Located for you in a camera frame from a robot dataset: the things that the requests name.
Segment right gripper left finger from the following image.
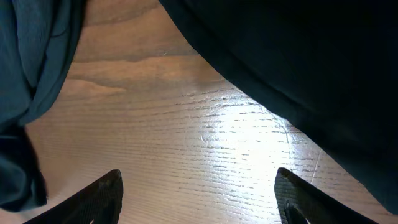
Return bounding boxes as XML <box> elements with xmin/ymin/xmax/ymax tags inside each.
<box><xmin>24</xmin><ymin>169</ymin><xmax>124</xmax><ymax>224</ymax></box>

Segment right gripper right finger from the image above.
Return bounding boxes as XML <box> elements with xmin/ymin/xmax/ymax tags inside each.
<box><xmin>274</xmin><ymin>167</ymin><xmax>377</xmax><ymax>224</ymax></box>

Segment black leggings with grey waistband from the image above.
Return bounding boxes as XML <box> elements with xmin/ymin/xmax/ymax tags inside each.
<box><xmin>1</xmin><ymin>0</ymin><xmax>397</xmax><ymax>214</ymax></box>

